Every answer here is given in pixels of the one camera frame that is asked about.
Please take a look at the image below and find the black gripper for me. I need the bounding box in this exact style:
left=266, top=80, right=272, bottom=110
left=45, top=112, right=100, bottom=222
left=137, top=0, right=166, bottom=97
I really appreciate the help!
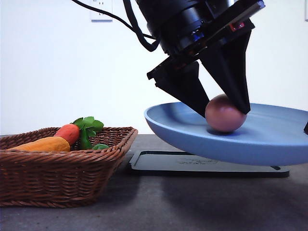
left=135, top=0, right=266, bottom=115

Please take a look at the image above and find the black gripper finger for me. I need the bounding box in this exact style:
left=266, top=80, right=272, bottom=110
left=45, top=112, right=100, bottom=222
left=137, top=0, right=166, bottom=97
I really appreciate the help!
left=304, top=122, right=308, bottom=134

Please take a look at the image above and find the blue plate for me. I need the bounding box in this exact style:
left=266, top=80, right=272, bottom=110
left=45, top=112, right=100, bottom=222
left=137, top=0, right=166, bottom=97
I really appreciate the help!
left=144, top=102, right=308, bottom=166

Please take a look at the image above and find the brown egg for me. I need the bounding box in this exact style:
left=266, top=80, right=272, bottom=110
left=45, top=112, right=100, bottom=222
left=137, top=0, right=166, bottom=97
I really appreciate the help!
left=205, top=93, right=247, bottom=132

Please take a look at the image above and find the brown wicker basket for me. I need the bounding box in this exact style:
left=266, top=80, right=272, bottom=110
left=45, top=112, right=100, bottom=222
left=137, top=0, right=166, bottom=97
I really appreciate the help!
left=0, top=127, right=139, bottom=207

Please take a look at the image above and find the black flat tray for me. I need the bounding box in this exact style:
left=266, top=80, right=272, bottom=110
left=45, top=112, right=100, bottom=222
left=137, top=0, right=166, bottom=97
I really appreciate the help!
left=129, top=151, right=289, bottom=178

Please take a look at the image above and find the orange toy carrot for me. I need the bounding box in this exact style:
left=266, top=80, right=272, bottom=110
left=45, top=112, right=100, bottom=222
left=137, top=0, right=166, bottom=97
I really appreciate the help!
left=54, top=116, right=104, bottom=146

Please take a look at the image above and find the yellow toy corn cob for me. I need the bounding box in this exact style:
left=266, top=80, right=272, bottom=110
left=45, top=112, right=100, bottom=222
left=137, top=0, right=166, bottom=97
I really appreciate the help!
left=6, top=137, right=71, bottom=153

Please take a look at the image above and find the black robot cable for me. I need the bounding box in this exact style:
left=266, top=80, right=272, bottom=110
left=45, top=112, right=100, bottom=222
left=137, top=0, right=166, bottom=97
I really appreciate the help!
left=72, top=0, right=160, bottom=52

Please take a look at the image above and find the white wall outlet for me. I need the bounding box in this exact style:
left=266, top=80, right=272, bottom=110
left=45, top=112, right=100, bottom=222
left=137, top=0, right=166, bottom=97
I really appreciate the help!
left=91, top=0, right=113, bottom=23

